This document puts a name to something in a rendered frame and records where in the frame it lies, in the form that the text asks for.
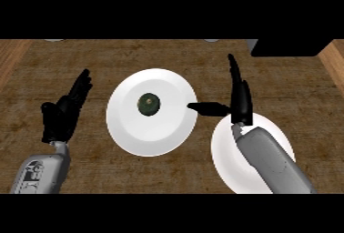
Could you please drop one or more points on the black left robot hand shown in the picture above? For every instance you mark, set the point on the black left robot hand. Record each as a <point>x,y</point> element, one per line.
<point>60,116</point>

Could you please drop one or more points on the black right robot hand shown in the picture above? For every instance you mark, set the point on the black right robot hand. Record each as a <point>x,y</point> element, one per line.
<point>240,100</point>

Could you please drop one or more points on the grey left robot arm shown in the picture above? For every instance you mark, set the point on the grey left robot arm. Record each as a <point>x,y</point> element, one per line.
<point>41,173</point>

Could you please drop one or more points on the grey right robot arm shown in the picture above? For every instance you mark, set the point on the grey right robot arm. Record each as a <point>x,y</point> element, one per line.
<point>273,160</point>

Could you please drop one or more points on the dark green squash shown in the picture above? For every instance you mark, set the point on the dark green squash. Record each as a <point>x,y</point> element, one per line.
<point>147,103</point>

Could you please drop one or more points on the large white plate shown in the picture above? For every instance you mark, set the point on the large white plate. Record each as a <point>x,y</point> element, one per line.
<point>149,133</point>

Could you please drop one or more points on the small white plate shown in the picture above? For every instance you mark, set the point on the small white plate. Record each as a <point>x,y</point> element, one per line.
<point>227,164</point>

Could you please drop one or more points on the black appliance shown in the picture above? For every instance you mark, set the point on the black appliance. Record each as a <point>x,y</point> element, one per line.
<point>290,47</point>

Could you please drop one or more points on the grey disc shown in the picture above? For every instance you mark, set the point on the grey disc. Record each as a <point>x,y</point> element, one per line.
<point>211,40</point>
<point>53,40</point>

